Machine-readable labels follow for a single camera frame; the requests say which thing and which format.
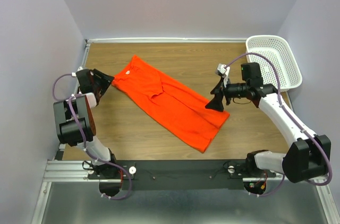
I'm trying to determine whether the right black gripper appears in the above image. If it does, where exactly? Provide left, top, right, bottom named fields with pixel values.
left=205, top=76, right=249, bottom=112

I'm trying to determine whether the orange t-shirt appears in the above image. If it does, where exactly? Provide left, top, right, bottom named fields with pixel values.
left=112, top=56, right=230, bottom=153

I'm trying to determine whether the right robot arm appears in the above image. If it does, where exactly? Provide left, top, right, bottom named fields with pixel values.
left=206, top=63, right=331, bottom=183

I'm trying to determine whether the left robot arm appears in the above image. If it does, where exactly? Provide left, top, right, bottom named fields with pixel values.
left=52, top=67, right=119, bottom=179

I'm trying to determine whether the white perforated plastic basket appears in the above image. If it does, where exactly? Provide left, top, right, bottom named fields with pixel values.
left=245, top=35, right=302, bottom=92

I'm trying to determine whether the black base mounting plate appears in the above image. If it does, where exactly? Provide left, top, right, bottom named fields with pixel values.
left=82, top=159, right=275, bottom=197

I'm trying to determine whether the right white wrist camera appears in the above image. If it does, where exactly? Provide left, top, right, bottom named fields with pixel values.
left=216, top=64, right=231, bottom=87

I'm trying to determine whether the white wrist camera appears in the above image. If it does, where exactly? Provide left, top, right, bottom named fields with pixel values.
left=216, top=64, right=231, bottom=87
left=71, top=66, right=89, bottom=80

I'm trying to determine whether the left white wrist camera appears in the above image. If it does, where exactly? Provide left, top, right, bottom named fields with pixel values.
left=71, top=66, right=89, bottom=80

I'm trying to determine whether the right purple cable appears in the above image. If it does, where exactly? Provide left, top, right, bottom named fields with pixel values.
left=224, top=52, right=333, bottom=197

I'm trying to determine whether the aluminium frame rail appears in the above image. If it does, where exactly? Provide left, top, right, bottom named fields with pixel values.
left=31, top=38, right=340, bottom=224

